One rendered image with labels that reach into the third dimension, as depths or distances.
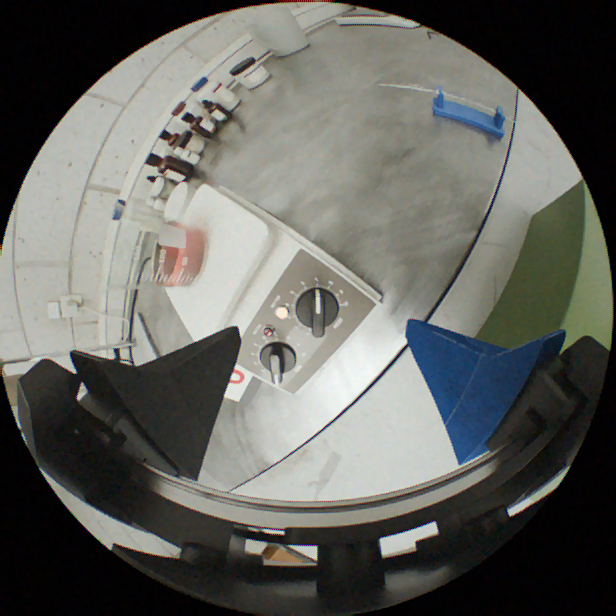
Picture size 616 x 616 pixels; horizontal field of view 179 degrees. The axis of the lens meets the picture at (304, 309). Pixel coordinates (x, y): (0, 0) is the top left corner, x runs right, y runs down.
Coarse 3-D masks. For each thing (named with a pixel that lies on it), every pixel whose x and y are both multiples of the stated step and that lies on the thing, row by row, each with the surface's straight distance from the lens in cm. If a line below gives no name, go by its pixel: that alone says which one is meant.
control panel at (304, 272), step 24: (312, 264) 14; (288, 288) 15; (312, 288) 14; (336, 288) 15; (264, 312) 15; (288, 312) 15; (360, 312) 16; (264, 336) 16; (288, 336) 16; (312, 336) 16; (336, 336) 16; (240, 360) 18; (312, 360) 17; (288, 384) 19
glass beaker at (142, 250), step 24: (120, 216) 14; (144, 216) 15; (120, 240) 14; (144, 240) 14; (168, 240) 15; (192, 240) 16; (120, 264) 14; (144, 264) 14; (168, 264) 15; (192, 264) 16; (120, 288) 16; (144, 288) 17; (168, 288) 17
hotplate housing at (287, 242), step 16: (224, 192) 22; (256, 208) 18; (272, 224) 15; (288, 240) 14; (304, 240) 14; (272, 256) 15; (288, 256) 14; (320, 256) 15; (256, 272) 15; (272, 272) 15; (336, 272) 14; (352, 272) 17; (256, 288) 15; (368, 288) 16; (240, 304) 16; (256, 304) 15; (240, 320) 17; (368, 320) 17; (352, 336) 17; (336, 352) 18; (320, 368) 18; (272, 384) 20; (304, 384) 20
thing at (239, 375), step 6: (234, 372) 26; (240, 372) 26; (246, 372) 26; (234, 378) 27; (240, 378) 27; (234, 384) 28; (240, 384) 28; (228, 390) 29; (234, 390) 29; (228, 396) 30; (234, 396) 30
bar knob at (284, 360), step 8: (272, 344) 16; (280, 344) 16; (264, 352) 17; (272, 352) 15; (280, 352) 16; (288, 352) 16; (264, 360) 17; (272, 360) 15; (280, 360) 16; (288, 360) 17; (296, 360) 17; (272, 368) 16; (280, 368) 16; (288, 368) 18; (272, 376) 16; (280, 376) 16
